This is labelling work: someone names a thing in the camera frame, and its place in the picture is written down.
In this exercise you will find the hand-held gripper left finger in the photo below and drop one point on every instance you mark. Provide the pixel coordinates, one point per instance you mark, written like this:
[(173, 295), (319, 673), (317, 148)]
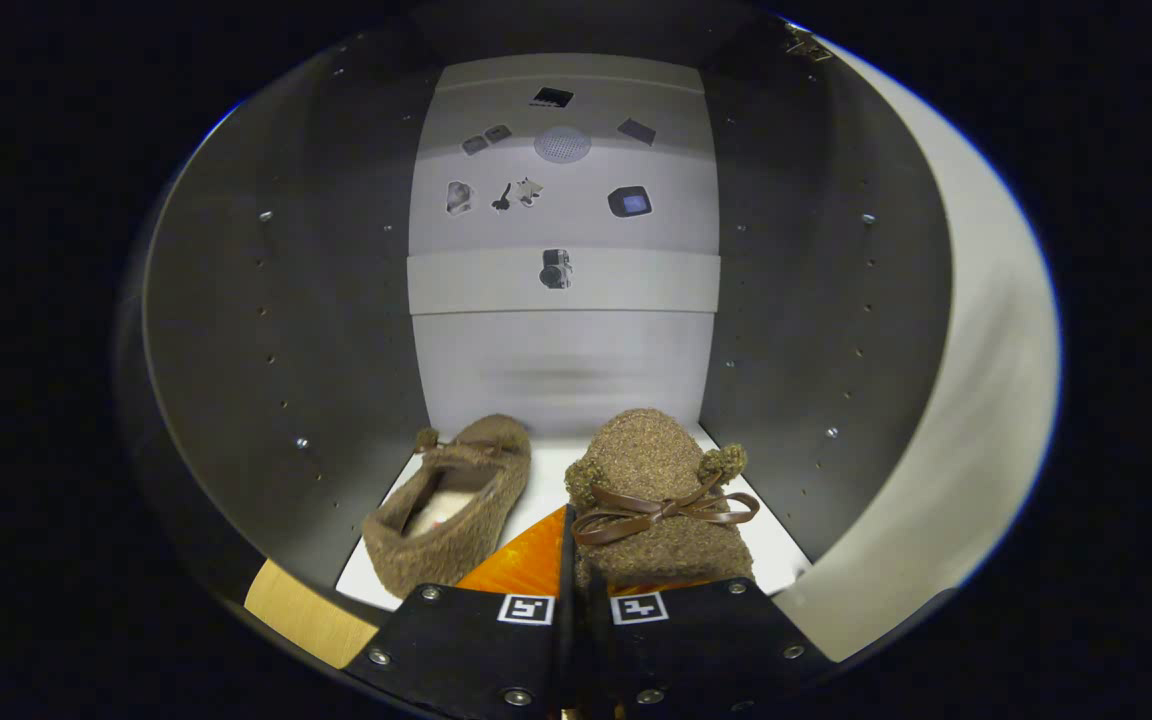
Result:
[(566, 650)]

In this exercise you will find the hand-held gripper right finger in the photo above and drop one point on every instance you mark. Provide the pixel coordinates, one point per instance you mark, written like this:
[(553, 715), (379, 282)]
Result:
[(696, 640)]

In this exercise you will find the brown fuzzy shoe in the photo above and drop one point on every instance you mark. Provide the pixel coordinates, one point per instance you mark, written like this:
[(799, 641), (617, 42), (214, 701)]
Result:
[(496, 450), (651, 450)]

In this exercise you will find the dark grey shoe cabinet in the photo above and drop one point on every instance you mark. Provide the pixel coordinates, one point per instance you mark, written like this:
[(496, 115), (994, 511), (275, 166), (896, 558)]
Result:
[(286, 300)]

